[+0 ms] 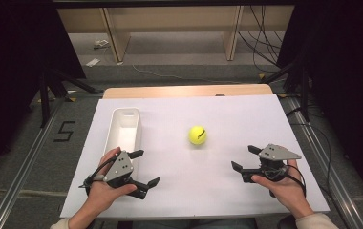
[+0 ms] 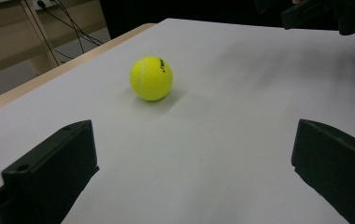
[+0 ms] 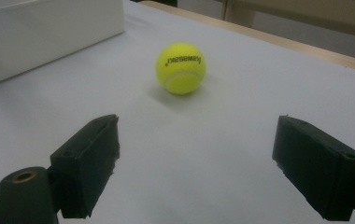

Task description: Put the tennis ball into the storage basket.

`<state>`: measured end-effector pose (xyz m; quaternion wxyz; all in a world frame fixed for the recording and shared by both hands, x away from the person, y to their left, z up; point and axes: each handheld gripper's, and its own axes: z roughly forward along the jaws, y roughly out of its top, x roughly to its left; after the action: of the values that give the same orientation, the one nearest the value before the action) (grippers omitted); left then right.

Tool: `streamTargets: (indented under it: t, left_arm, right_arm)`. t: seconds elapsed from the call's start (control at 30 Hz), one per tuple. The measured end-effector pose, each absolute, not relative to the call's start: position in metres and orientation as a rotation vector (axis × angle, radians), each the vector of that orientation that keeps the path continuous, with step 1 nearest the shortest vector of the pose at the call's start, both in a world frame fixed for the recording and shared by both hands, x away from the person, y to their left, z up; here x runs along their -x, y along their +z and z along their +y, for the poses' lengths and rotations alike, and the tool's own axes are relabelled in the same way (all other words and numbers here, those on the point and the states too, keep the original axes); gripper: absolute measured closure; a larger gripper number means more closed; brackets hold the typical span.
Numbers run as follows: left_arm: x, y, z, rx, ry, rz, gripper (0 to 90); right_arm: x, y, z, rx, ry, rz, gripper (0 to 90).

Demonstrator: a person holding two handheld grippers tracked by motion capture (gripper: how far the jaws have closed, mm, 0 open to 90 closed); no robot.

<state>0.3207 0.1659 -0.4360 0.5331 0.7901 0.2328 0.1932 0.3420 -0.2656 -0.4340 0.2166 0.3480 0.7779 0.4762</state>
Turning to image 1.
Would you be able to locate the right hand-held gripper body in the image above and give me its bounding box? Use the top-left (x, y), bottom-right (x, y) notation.
top-left (241, 143), bottom-right (302, 183)

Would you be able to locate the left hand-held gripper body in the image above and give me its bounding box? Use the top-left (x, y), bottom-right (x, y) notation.
top-left (102, 150), bottom-right (137, 189)

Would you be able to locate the white plastic bin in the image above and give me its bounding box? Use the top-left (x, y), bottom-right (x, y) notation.
top-left (101, 107), bottom-right (142, 200)

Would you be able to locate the yellow tennis ball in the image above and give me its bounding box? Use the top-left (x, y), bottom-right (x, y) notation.
top-left (188, 125), bottom-right (208, 146)

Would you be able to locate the person's left hand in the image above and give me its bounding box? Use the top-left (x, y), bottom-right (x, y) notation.
top-left (85, 146), bottom-right (138, 214)

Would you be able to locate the person's right hand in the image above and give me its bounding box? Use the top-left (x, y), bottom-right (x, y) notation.
top-left (250, 159), bottom-right (314, 219)

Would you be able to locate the white foam board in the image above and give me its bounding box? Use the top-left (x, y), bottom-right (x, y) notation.
top-left (59, 94), bottom-right (331, 219)

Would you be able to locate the black tripod stand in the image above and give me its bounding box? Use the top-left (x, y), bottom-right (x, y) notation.
top-left (259, 59), bottom-right (311, 122)
top-left (37, 68), bottom-right (105, 129)

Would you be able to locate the white paper slip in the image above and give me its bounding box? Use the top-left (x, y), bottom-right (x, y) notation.
top-left (85, 57), bottom-right (102, 68)

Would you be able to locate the black curtain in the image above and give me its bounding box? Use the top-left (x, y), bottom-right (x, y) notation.
top-left (276, 0), bottom-right (363, 202)
top-left (0, 0), bottom-right (87, 187)

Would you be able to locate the small white packet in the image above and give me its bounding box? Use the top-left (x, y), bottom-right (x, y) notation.
top-left (93, 38), bottom-right (111, 51)

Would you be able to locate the light wooden desk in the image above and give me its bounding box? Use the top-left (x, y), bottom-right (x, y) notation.
top-left (56, 4), bottom-right (296, 64)

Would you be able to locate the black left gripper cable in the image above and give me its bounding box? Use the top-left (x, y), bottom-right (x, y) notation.
top-left (78, 155), bottom-right (120, 196)

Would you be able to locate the black floor cable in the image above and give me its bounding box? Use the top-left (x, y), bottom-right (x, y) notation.
top-left (286, 106), bottom-right (334, 193)

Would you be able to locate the metal floor rail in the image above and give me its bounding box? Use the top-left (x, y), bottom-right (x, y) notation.
top-left (284, 95), bottom-right (363, 229)
top-left (0, 97), bottom-right (69, 229)

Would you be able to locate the thin white floor cable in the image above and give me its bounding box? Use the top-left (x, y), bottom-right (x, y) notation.
top-left (131, 64), bottom-right (242, 86)

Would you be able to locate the bundle of black cables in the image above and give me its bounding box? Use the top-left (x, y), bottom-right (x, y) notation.
top-left (237, 5), bottom-right (287, 74)

